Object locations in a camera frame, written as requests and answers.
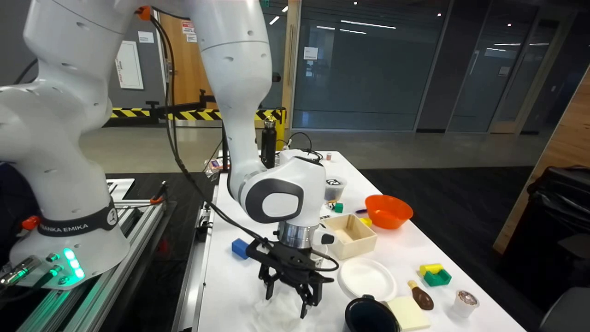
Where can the blue cube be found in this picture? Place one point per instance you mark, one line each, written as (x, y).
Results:
(240, 248)

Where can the green and yellow blocks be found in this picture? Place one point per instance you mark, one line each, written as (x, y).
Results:
(433, 276)

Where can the yellow sticky note pad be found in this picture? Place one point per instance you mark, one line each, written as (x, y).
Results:
(408, 315)

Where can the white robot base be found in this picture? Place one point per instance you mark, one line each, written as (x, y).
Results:
(76, 250)

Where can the clear cup dark contents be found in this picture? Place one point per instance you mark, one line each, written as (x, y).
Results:
(334, 189)

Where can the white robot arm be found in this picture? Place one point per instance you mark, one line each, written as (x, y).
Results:
(76, 44)

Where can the orange plastic bowl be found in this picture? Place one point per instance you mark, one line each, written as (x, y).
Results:
(387, 211)

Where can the dark green mug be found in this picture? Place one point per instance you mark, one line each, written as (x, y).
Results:
(365, 315)

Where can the light wooden box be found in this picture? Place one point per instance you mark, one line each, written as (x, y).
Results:
(352, 237)

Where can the black yellow hazard barrier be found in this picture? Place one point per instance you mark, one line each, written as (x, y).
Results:
(190, 115)

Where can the white paper plate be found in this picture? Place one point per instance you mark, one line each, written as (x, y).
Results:
(367, 278)

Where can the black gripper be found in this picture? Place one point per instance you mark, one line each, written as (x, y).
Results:
(290, 267)

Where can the small green block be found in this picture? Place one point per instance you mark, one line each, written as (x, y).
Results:
(337, 208)

